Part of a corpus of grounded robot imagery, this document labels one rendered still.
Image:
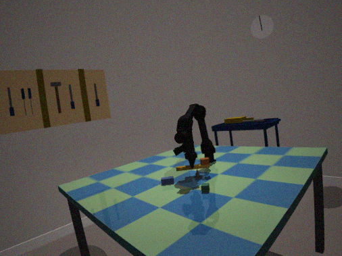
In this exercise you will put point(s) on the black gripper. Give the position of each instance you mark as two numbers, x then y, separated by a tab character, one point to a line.
190	154

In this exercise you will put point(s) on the orange long bar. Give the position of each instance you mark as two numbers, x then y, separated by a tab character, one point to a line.
204	164

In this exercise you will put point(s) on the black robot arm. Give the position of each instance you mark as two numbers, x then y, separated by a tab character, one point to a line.
184	131

